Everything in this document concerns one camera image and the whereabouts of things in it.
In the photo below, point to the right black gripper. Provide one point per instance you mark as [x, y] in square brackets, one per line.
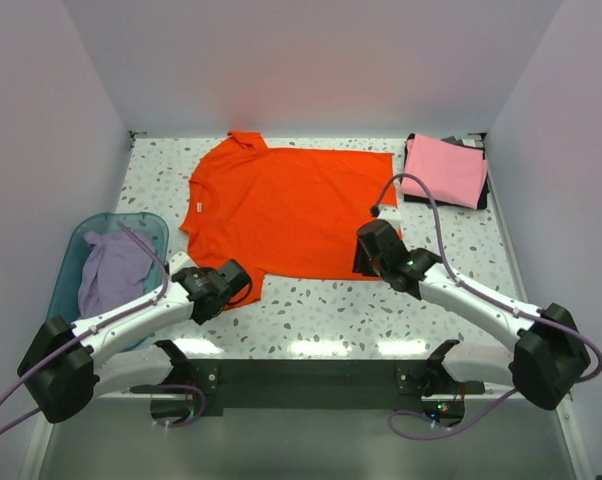
[359, 265]

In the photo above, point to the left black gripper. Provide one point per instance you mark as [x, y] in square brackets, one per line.
[201, 319]

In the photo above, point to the orange t shirt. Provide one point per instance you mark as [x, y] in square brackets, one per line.
[282, 211]

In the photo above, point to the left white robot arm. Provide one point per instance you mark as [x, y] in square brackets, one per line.
[68, 365]

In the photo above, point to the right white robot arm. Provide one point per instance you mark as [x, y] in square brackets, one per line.
[541, 353]

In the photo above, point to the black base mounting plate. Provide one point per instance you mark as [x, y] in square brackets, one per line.
[218, 385]

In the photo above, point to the lavender t shirt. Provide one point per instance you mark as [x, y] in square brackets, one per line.
[113, 274]

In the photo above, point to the pink folded t shirt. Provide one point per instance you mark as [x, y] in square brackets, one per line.
[443, 167]

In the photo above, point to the black folded t shirt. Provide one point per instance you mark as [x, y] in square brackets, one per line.
[481, 150]

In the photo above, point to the teal plastic basket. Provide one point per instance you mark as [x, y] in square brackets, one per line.
[148, 230]

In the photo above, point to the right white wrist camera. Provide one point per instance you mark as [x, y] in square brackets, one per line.
[390, 214]

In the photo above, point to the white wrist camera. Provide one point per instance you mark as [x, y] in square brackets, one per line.
[390, 214]
[179, 261]

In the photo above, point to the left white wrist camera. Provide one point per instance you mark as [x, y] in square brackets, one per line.
[179, 261]

